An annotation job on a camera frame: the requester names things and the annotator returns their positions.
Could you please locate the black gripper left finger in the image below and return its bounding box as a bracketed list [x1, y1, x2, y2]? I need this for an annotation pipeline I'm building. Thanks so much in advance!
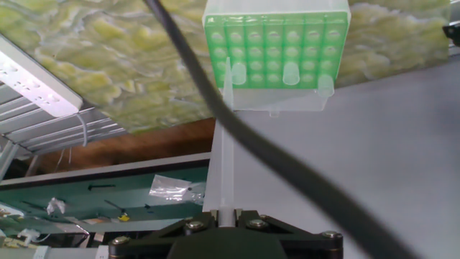
[108, 210, 219, 259]

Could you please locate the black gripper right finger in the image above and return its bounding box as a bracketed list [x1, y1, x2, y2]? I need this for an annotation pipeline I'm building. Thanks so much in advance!
[235, 209, 345, 259]

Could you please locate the large clear pipette tip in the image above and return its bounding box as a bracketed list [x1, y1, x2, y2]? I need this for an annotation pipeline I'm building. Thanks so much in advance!
[317, 73, 335, 99]
[282, 60, 301, 86]
[231, 61, 248, 86]
[214, 56, 237, 228]

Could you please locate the green pipette tip holder box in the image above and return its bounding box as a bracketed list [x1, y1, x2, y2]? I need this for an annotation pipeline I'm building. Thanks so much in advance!
[201, 0, 352, 119]

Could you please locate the clear plastic bag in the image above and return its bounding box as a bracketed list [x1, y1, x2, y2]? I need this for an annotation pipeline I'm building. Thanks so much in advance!
[148, 173, 206, 203]

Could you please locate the grey metal beam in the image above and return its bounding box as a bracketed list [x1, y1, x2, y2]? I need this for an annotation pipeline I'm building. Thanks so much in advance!
[0, 151, 212, 188]

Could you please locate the dark green floor mat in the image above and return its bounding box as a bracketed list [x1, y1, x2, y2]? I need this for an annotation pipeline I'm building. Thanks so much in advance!
[0, 165, 210, 233]

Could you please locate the crumpled white paper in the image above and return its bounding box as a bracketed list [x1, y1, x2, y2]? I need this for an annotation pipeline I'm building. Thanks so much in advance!
[45, 196, 68, 217]

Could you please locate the green marble pattern mat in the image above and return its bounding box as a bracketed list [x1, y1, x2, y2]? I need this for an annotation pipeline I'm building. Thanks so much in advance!
[0, 0, 453, 137]

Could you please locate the white power strip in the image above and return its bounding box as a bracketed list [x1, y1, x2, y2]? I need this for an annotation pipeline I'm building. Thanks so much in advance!
[0, 34, 85, 119]

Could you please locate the black pole clamp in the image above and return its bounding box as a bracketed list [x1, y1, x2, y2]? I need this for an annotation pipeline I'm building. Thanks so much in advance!
[441, 20, 460, 47]

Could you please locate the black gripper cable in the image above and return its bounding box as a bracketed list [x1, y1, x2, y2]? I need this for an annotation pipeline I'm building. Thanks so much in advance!
[142, 0, 423, 259]

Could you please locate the white power strip cord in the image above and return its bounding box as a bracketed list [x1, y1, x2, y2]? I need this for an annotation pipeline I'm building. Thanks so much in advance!
[74, 112, 90, 148]

